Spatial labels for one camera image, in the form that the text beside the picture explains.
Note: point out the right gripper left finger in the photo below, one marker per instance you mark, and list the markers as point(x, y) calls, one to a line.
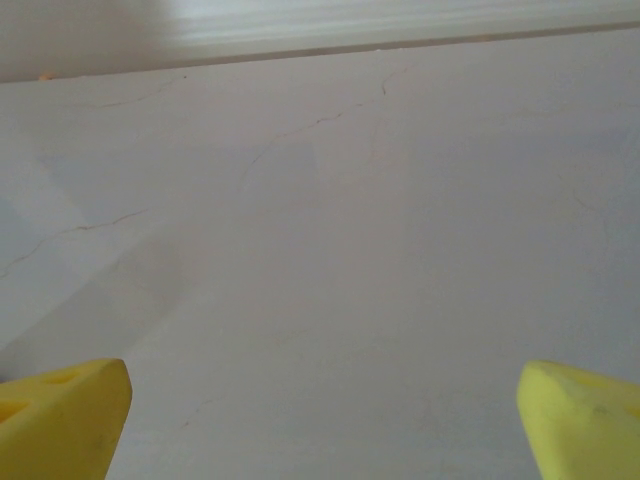
point(65, 425)

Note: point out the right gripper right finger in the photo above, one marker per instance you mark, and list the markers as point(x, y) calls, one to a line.
point(585, 430)

